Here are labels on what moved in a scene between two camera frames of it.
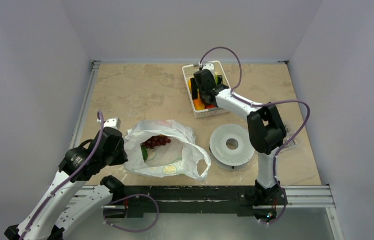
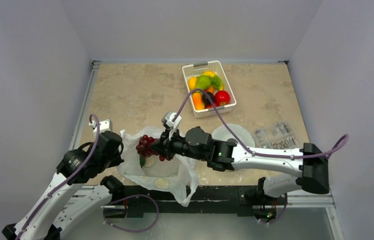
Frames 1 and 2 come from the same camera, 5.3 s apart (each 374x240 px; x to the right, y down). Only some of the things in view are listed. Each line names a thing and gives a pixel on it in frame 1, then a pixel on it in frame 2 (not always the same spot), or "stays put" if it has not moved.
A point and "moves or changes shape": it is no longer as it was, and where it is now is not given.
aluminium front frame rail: x=308 y=197 stays put
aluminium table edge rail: x=75 y=136 stays put
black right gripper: x=204 y=81 → x=166 y=145
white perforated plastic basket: x=188 y=71 stays put
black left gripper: x=123 y=156 stays put
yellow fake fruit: x=189 y=84 stays put
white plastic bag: x=166 y=148 moves or changes shape
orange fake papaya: x=198 y=104 stays put
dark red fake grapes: x=155 y=141 moves or changes shape
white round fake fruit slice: x=170 y=169 → x=161 y=183
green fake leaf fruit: x=145 y=152 → x=142 y=160
